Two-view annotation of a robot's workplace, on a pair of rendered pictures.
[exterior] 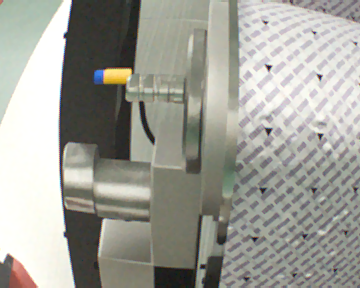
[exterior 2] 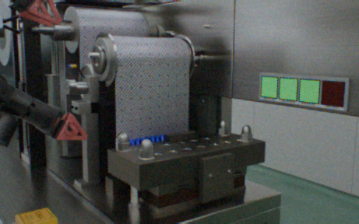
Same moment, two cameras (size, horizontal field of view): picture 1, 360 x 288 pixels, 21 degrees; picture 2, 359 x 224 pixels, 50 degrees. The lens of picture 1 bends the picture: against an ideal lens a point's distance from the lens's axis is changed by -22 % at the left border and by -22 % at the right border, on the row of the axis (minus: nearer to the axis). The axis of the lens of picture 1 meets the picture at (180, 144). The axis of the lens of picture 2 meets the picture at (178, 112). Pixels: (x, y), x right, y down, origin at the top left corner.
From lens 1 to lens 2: 0.67 m
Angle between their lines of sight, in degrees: 41
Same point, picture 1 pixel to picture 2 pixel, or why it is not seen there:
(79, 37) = (30, 83)
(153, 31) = not seen: outside the picture
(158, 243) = (91, 95)
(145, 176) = (86, 82)
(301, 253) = (131, 81)
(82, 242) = (35, 146)
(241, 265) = (119, 84)
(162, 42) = not seen: hidden behind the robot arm
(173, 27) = not seen: hidden behind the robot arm
